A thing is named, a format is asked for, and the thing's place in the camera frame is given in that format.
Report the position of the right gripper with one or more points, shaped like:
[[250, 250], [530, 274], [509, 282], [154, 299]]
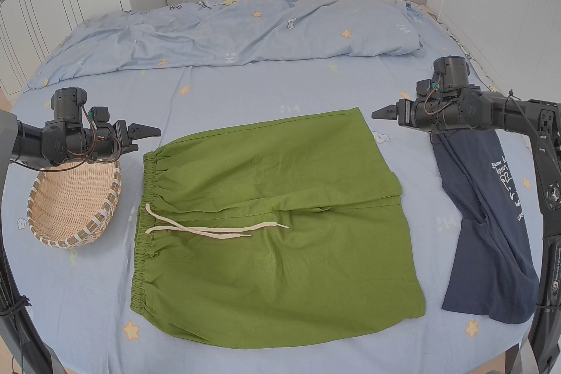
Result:
[[423, 113]]

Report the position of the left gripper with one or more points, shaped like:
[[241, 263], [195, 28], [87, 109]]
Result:
[[103, 144]]

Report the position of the green shorts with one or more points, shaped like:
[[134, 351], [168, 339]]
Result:
[[285, 254]]

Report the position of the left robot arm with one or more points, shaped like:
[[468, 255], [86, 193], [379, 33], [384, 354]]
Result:
[[30, 140]]

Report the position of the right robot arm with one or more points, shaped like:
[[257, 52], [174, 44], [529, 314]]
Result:
[[495, 113]]

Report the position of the round woven basket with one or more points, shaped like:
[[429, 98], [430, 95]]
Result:
[[65, 205]]

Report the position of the bed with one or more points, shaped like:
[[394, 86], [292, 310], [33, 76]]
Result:
[[263, 78]]

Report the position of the pale blue quilt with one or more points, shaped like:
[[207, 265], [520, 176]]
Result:
[[219, 34]]

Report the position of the dark blue T-shirt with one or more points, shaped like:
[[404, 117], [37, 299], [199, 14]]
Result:
[[486, 254]]

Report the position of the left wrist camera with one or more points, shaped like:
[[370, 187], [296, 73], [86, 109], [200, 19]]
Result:
[[100, 116]]

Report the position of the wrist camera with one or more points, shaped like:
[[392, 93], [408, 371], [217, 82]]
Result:
[[426, 87], [100, 116]]

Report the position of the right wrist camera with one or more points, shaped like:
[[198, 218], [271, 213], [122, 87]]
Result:
[[426, 87]]

